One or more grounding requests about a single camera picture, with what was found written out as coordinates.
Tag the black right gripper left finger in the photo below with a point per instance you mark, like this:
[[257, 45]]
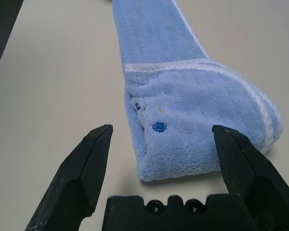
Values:
[[72, 180]]

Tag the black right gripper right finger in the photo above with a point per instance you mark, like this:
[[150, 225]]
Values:
[[243, 163]]

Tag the light blue terry towel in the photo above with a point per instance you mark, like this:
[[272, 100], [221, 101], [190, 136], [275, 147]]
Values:
[[183, 108]]

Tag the black foam floor mat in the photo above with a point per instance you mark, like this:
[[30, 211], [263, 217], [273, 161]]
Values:
[[0, 29]]

